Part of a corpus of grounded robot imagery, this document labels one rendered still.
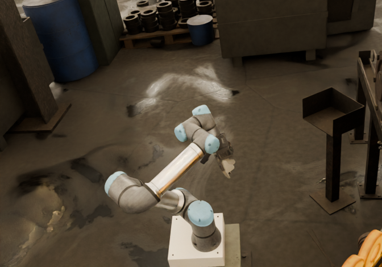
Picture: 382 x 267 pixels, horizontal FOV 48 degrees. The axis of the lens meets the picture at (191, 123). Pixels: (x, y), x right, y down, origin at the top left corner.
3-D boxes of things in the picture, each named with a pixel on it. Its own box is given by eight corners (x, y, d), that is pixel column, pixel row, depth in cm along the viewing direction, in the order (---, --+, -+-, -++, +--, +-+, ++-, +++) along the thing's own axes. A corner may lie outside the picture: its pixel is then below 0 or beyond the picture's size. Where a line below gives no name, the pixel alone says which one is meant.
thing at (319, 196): (329, 178, 286) (331, 86, 245) (357, 202, 265) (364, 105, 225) (304, 190, 281) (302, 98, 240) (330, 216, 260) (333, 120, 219)
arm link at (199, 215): (202, 241, 201) (198, 223, 193) (185, 225, 210) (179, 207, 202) (221, 226, 206) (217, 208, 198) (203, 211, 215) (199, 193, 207)
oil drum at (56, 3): (107, 56, 513) (84, -18, 462) (88, 81, 466) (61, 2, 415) (63, 59, 527) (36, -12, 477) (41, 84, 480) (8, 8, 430)
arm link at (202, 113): (187, 112, 196) (200, 104, 200) (197, 133, 199) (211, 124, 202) (195, 112, 190) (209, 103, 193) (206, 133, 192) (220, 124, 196)
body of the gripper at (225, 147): (233, 158, 196) (222, 135, 193) (216, 164, 199) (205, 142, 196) (234, 151, 203) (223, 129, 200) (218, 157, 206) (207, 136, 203)
